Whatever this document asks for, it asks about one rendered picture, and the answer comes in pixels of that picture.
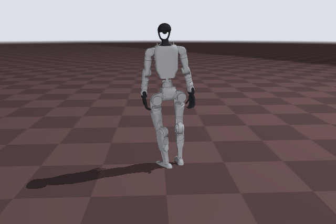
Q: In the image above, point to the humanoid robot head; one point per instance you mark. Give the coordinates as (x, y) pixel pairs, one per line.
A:
(164, 28)

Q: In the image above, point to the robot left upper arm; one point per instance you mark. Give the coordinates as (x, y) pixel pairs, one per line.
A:
(148, 61)

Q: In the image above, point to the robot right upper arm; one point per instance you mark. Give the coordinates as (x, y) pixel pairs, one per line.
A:
(184, 59)

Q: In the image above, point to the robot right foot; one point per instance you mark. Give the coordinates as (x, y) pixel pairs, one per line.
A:
(179, 161)

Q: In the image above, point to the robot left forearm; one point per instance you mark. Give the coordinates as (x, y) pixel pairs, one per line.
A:
(144, 84)

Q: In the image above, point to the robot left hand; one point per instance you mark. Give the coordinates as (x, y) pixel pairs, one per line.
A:
(144, 100)

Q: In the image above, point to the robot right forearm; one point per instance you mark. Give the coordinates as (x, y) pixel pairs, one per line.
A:
(189, 82)

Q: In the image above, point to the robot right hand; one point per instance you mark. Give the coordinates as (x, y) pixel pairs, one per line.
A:
(191, 99)

